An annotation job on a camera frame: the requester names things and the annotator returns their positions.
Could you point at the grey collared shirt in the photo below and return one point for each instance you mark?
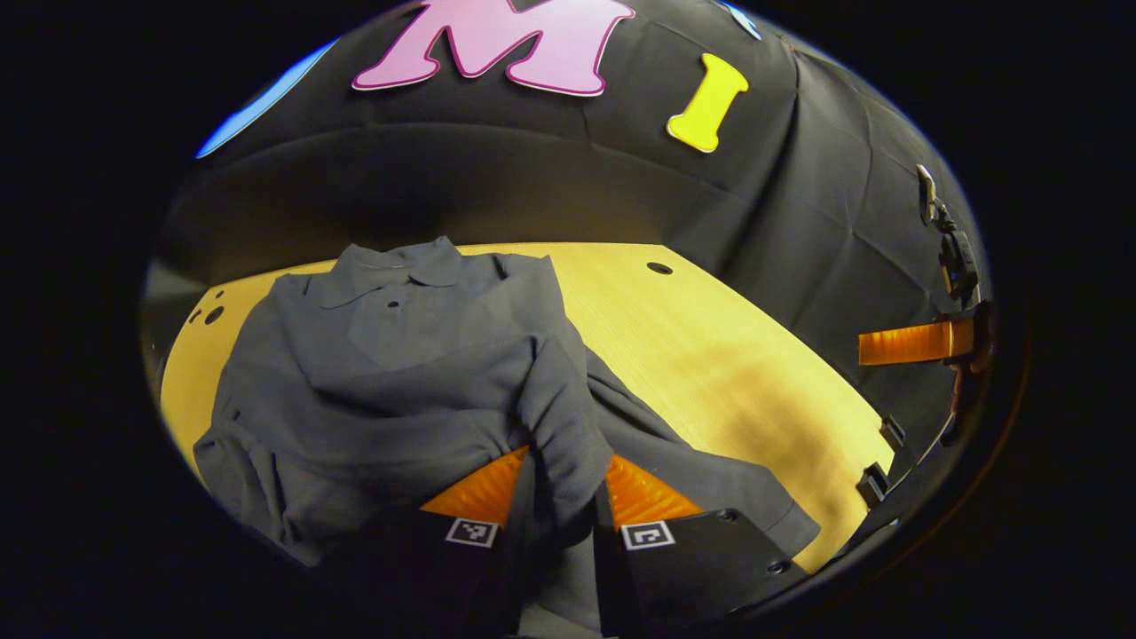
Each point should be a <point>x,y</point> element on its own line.
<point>399,382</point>

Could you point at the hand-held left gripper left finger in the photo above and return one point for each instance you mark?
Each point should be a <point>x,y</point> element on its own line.
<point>426,577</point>

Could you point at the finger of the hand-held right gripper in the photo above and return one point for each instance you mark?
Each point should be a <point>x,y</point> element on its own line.
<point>905,343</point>

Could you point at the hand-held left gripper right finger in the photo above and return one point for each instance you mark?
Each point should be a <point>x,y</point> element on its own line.
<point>701,568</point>

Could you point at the black backdrop cloth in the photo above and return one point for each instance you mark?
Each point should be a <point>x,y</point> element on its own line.
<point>532,177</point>

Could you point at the black table edge clamp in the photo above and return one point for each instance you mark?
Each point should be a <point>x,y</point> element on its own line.
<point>892,432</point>
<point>872,484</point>

